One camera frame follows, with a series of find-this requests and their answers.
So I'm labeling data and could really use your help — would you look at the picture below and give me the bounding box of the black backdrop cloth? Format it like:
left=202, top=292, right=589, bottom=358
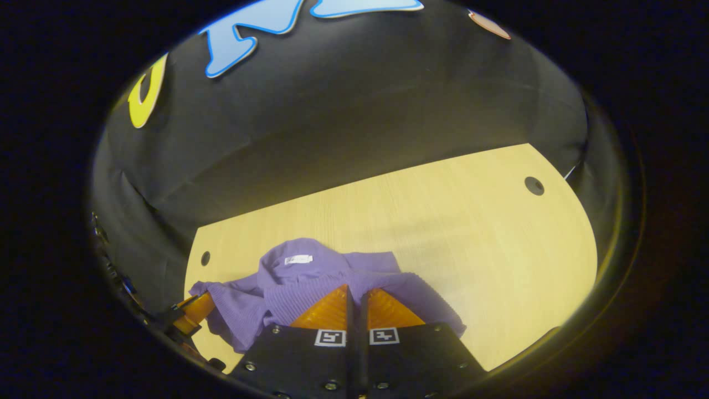
left=89, top=0, right=615, bottom=316

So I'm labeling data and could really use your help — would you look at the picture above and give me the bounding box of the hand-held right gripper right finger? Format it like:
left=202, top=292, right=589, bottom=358
left=360, top=287, right=488, bottom=399

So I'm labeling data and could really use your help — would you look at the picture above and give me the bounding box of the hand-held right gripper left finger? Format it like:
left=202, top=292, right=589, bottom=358
left=230, top=284, right=358, bottom=399

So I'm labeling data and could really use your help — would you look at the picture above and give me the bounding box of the purple knit garment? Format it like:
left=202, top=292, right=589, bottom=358
left=188, top=238, right=467, bottom=354

